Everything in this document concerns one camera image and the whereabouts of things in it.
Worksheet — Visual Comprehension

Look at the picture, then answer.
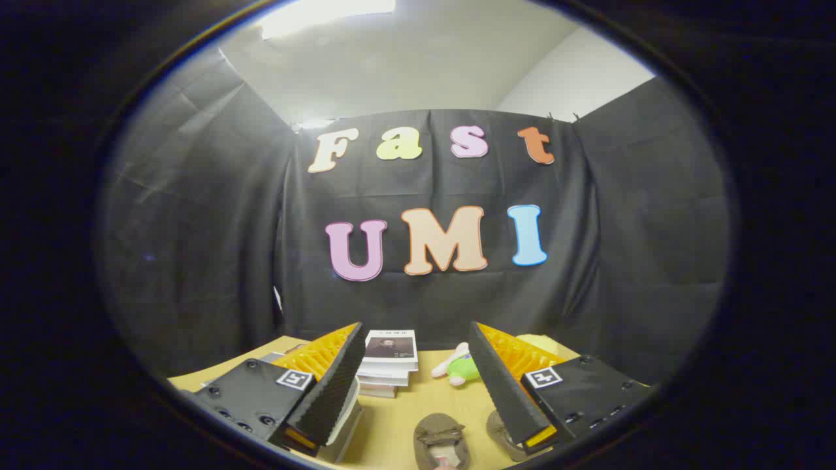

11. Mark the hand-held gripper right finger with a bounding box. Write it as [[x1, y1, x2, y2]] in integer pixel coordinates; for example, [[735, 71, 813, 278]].
[[468, 321, 654, 456]]

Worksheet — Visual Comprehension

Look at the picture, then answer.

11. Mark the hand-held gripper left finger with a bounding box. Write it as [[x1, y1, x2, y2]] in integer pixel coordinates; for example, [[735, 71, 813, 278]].
[[195, 322, 368, 458]]

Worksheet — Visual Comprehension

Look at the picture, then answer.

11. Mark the beige fabric storage box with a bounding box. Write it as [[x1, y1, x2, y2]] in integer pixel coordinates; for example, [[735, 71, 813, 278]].
[[196, 343, 364, 465]]

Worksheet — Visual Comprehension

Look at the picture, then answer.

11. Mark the brown fuzzy shoe with bow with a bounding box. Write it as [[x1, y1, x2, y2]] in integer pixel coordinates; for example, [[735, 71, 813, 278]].
[[413, 413, 471, 470], [485, 409, 533, 463]]

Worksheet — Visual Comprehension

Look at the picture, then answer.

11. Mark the green plush toy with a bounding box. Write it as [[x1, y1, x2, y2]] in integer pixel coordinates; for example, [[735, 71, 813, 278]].
[[431, 343, 484, 387]]

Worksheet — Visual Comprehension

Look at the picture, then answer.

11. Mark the yellow plush toy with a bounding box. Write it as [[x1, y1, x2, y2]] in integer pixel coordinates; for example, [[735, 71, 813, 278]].
[[516, 334, 560, 357]]

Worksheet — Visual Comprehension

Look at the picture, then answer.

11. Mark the black backdrop cloth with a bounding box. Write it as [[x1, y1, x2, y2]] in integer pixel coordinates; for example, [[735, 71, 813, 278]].
[[98, 49, 731, 386]]

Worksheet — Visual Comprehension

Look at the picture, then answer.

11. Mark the ceiling light panel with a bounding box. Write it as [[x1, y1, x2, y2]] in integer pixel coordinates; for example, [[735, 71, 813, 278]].
[[261, 0, 397, 40]]

